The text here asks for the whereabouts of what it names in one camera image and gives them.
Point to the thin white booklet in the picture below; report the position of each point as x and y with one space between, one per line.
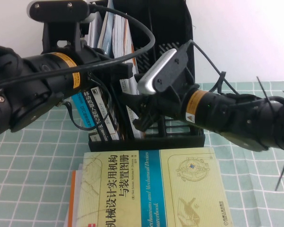
94 35

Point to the black plastic book holder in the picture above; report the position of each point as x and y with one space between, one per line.
146 144

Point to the blue cover magazine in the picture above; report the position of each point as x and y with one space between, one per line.
105 40

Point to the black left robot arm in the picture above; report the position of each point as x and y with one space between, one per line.
26 94

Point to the white book in stack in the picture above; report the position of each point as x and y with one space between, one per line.
79 175

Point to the orange edged book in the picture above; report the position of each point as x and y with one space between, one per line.
72 201

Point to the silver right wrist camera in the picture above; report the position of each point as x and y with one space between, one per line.
165 71

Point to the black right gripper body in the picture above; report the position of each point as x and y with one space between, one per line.
170 104

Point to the book with black spine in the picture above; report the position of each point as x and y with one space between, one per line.
91 104

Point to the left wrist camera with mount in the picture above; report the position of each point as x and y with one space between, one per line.
59 9

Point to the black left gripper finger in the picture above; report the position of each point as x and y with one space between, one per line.
125 71

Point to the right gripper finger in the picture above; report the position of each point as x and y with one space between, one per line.
144 123
137 100

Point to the black spine robotics book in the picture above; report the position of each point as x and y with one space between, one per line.
106 118

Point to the book with cyan spine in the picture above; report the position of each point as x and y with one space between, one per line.
84 113

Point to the yellow mechanical devices book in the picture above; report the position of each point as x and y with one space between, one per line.
180 189

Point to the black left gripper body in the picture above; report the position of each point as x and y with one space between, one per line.
94 56

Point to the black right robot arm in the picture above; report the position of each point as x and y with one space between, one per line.
239 118

